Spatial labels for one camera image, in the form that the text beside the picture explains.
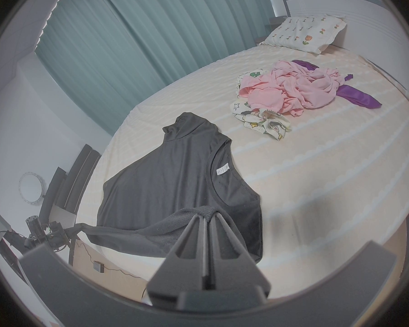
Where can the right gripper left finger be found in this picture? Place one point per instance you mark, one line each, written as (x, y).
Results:
(184, 267)

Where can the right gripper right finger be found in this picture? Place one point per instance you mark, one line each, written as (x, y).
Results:
(235, 267)

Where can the black T-shirt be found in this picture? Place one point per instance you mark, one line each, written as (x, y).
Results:
(156, 189)

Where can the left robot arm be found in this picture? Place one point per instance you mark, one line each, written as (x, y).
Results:
(0, 230)

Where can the bed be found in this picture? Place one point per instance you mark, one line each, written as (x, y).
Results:
(327, 182)

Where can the small grey power adapter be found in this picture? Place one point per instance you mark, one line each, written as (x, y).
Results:
(98, 267)

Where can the white printed garment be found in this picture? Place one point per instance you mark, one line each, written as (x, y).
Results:
(269, 128)

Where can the round white mirror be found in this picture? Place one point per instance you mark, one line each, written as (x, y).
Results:
(31, 187)

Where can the pink garment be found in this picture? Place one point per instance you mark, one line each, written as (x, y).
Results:
(293, 90)

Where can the purple garment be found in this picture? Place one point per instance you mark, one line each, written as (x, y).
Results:
(358, 95)

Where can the white printed pillow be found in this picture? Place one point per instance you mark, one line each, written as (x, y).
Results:
(303, 34)

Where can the grey bedside table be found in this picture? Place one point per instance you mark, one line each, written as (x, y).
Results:
(276, 22)

